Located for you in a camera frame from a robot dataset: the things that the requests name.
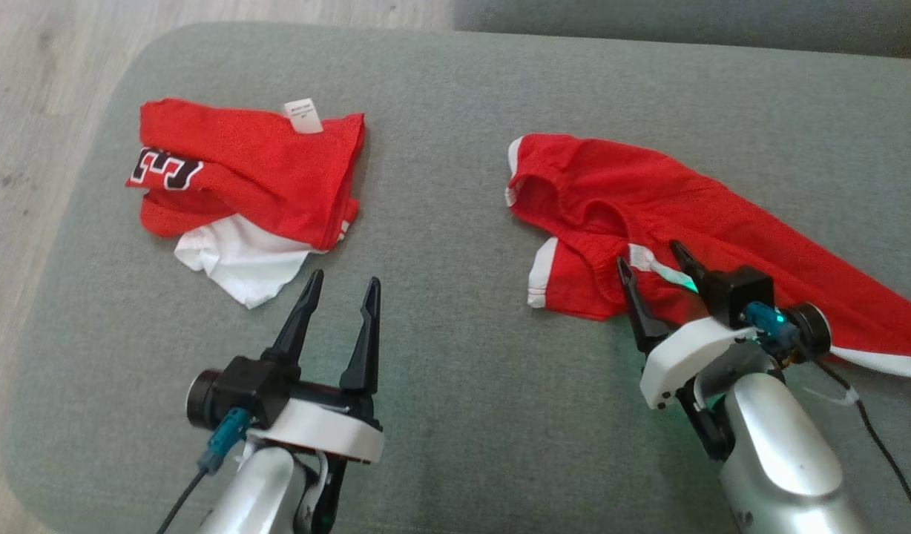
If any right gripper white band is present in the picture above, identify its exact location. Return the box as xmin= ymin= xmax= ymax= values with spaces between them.
xmin=616 ymin=240 xmax=759 ymax=411

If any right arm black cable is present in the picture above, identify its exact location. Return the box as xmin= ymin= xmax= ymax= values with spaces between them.
xmin=743 ymin=300 xmax=911 ymax=524

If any grey sofa seat cushion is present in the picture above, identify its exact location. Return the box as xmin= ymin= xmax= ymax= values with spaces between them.
xmin=0 ymin=21 xmax=911 ymax=534

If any red shorts white trim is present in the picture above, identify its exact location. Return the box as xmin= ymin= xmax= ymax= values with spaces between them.
xmin=504 ymin=133 xmax=911 ymax=380

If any grey sofa back cushion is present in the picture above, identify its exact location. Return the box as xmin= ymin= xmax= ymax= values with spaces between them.
xmin=453 ymin=0 xmax=911 ymax=61

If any red white baseball jersey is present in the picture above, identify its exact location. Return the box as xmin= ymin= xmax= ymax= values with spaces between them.
xmin=125 ymin=96 xmax=367 ymax=310

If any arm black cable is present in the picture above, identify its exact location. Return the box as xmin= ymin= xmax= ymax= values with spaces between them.
xmin=156 ymin=408 xmax=252 ymax=534
xmin=743 ymin=300 xmax=911 ymax=524

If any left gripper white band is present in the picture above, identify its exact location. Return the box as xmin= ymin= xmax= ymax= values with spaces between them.
xmin=246 ymin=269 xmax=385 ymax=466

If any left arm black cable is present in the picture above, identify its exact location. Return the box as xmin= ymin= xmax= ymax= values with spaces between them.
xmin=156 ymin=408 xmax=252 ymax=534

